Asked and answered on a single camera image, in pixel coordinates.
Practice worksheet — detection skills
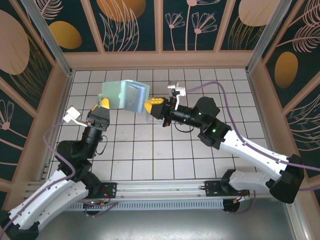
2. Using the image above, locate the grey metal sheet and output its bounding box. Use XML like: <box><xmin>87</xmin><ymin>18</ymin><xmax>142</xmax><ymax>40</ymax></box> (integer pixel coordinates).
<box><xmin>26</xmin><ymin>208</ymin><xmax>295</xmax><ymax>240</ymax></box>

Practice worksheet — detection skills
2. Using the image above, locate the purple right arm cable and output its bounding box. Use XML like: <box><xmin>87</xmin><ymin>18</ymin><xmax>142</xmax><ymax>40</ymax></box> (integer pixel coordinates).
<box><xmin>186</xmin><ymin>81</ymin><xmax>320</xmax><ymax>216</ymax></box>

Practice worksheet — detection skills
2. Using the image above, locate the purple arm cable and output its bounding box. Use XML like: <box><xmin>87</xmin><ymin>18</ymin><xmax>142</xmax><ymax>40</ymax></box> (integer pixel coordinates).
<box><xmin>0</xmin><ymin>119</ymin><xmax>118</xmax><ymax>232</ymax></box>
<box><xmin>186</xmin><ymin>81</ymin><xmax>320</xmax><ymax>216</ymax></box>

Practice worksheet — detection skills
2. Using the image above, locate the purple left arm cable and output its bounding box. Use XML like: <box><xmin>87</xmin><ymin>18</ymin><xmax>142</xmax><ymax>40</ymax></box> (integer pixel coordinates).
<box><xmin>0</xmin><ymin>119</ymin><xmax>118</xmax><ymax>232</ymax></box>

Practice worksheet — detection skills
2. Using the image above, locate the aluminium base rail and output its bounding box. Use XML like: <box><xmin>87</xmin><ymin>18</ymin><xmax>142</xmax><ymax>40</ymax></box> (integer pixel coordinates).
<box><xmin>24</xmin><ymin>177</ymin><xmax>297</xmax><ymax>201</ymax></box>

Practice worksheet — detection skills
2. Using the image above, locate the aluminium corner post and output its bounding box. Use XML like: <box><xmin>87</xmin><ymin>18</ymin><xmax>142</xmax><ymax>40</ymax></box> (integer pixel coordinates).
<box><xmin>246</xmin><ymin>0</ymin><xmax>298</xmax><ymax>74</ymax></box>
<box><xmin>21</xmin><ymin>0</ymin><xmax>75</xmax><ymax>76</ymax></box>

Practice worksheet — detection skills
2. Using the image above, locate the slotted grey cable duct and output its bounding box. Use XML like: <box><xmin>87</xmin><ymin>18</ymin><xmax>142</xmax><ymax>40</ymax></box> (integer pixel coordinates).
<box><xmin>67</xmin><ymin>199</ymin><xmax>225</xmax><ymax>211</ymax></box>

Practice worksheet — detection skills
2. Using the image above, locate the aluminium frame rail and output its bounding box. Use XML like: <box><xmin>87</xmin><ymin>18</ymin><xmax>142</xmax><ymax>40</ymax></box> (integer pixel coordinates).
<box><xmin>284</xmin><ymin>198</ymin><xmax>308</xmax><ymax>240</ymax></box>

